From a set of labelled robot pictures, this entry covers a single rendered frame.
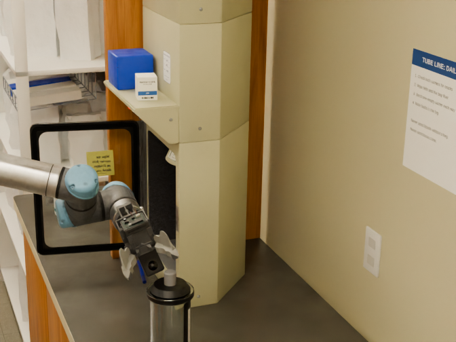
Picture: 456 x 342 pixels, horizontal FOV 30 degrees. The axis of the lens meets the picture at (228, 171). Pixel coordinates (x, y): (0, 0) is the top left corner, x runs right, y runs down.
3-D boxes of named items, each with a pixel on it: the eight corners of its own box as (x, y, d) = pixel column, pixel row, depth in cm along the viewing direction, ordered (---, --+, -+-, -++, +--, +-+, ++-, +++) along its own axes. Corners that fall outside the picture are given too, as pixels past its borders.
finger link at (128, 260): (108, 263, 183) (119, 237, 191) (117, 284, 186) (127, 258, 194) (122, 262, 182) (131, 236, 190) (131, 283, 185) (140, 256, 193)
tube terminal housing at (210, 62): (222, 250, 267) (226, 2, 242) (264, 295, 239) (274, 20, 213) (145, 261, 258) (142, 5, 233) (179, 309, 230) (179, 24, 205)
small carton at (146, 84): (154, 95, 220) (154, 72, 218) (157, 100, 216) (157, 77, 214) (135, 96, 219) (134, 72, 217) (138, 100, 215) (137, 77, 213)
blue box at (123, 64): (143, 79, 237) (142, 47, 234) (153, 87, 228) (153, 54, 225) (108, 82, 233) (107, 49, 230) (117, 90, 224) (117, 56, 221)
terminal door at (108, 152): (141, 248, 255) (139, 120, 242) (36, 256, 249) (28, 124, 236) (140, 248, 256) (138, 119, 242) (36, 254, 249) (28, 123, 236)
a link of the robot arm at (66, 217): (53, 186, 201) (100, 178, 205) (53, 206, 211) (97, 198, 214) (60, 216, 198) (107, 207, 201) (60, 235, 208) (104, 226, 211)
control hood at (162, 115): (143, 111, 243) (142, 77, 240) (179, 144, 214) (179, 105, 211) (104, 115, 239) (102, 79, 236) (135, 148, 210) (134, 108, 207)
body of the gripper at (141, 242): (119, 233, 189) (107, 209, 199) (131, 263, 193) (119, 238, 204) (150, 220, 190) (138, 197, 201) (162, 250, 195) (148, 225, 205)
